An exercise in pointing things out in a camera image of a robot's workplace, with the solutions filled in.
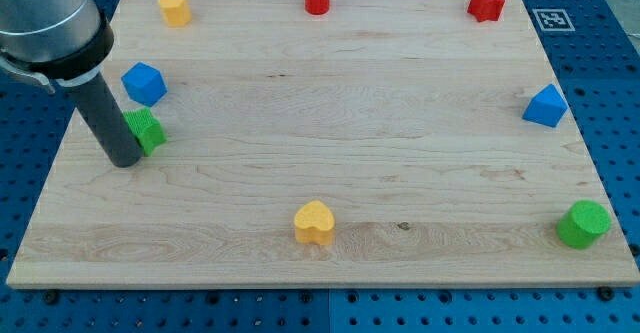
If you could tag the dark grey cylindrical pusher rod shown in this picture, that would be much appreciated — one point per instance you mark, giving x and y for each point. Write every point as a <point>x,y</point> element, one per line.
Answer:
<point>100,111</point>

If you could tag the green star block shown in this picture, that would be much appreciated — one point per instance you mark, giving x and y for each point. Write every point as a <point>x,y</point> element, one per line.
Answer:
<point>146,128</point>

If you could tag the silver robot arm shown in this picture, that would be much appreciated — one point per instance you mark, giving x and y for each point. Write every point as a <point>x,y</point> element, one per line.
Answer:
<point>63,43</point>

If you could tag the wooden board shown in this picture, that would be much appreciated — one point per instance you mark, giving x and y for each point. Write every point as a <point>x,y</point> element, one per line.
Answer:
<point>404,117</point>

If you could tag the red star block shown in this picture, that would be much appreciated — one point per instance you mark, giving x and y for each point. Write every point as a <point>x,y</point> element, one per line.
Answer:
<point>486,10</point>

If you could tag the blue cube block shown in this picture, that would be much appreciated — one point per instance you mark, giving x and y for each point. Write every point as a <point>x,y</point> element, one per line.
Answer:
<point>144,84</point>

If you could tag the yellow hexagon block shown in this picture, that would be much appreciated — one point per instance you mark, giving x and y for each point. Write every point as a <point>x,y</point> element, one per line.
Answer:
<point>175,13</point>

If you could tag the yellow heart block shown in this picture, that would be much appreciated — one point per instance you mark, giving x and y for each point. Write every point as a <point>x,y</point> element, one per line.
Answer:
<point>314,223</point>

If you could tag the blue pentagon block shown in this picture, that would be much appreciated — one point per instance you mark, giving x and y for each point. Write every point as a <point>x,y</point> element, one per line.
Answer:
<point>547,107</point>

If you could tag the white fiducial marker tag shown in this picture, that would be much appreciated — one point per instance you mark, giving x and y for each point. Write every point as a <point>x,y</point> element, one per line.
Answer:
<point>553,20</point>

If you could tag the green cylinder block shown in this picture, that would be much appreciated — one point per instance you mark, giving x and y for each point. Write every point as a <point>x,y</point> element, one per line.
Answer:
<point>583,224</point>

